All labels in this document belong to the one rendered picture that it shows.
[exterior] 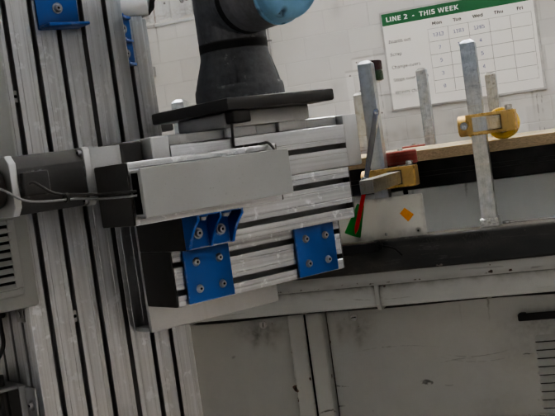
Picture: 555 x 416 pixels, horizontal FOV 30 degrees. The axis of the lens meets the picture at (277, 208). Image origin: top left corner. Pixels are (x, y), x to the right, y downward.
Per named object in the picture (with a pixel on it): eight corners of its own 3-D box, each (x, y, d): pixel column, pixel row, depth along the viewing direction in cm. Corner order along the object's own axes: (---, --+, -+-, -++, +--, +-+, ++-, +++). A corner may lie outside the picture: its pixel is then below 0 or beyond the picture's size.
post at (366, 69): (396, 254, 253) (370, 59, 250) (382, 256, 254) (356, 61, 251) (399, 252, 256) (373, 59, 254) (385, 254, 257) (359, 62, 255)
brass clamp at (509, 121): (516, 130, 240) (514, 108, 240) (458, 138, 244) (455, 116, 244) (519, 129, 246) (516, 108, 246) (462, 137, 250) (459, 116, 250)
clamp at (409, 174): (416, 185, 249) (414, 164, 249) (362, 192, 253) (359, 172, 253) (420, 183, 254) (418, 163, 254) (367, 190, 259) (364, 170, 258)
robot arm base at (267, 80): (231, 98, 164) (222, 36, 164) (179, 110, 176) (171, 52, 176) (303, 92, 174) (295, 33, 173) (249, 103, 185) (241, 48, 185)
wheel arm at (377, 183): (376, 196, 221) (372, 177, 221) (360, 198, 222) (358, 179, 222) (412, 182, 262) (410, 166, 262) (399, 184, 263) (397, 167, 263)
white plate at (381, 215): (427, 234, 249) (421, 193, 249) (323, 245, 257) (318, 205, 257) (427, 234, 250) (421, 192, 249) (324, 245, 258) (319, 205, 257)
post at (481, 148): (499, 240, 245) (473, 38, 242) (484, 242, 246) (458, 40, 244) (500, 238, 248) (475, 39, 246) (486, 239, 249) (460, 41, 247)
